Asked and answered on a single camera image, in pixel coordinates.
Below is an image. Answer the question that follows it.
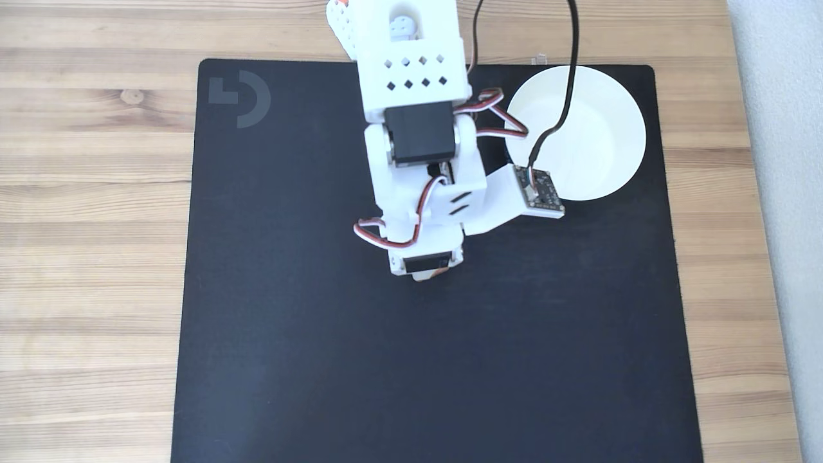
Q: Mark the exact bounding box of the red white black servo wire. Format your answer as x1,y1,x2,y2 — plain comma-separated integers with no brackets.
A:
453,87,530,140
353,175,448,251

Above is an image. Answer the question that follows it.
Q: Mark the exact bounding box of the black camera cable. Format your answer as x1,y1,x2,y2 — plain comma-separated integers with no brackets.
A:
471,0,580,174

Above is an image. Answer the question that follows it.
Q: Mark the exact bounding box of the camera module on white bracket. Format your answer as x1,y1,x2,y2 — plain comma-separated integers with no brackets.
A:
463,164,566,236

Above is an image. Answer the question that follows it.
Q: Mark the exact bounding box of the white round plate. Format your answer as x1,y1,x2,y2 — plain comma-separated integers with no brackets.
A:
505,65,647,201

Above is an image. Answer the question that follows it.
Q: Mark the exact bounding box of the black mouse mat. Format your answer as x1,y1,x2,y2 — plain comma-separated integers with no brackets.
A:
170,58,704,463

